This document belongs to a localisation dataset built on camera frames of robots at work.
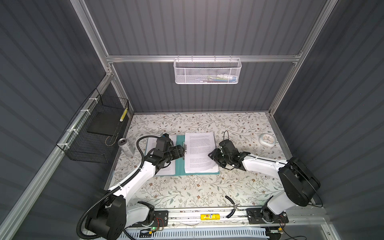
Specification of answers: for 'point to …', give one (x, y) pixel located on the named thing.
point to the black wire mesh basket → (91, 136)
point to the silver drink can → (127, 148)
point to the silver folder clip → (185, 148)
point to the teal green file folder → (180, 169)
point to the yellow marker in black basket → (123, 115)
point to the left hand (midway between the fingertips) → (180, 150)
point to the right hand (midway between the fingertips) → (210, 157)
